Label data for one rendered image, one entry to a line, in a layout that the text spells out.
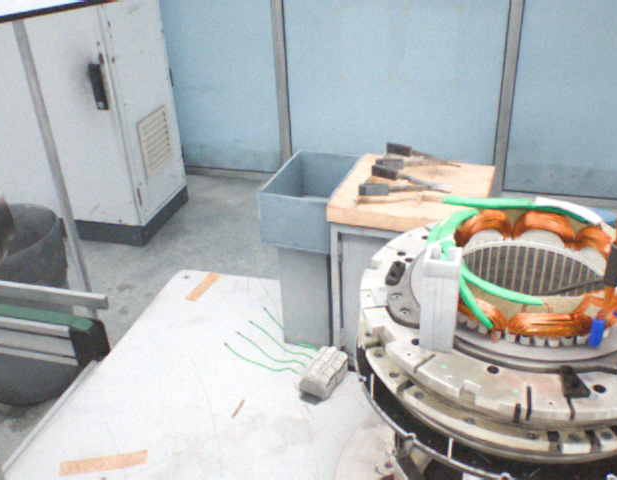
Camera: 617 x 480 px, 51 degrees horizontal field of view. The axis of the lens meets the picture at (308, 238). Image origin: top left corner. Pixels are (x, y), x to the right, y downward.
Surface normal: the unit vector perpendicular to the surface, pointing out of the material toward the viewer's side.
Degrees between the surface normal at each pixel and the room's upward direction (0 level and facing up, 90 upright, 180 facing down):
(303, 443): 0
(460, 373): 0
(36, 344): 90
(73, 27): 90
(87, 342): 90
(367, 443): 0
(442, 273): 90
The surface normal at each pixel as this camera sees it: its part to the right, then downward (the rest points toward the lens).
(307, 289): -0.35, 0.48
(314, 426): -0.04, -0.87
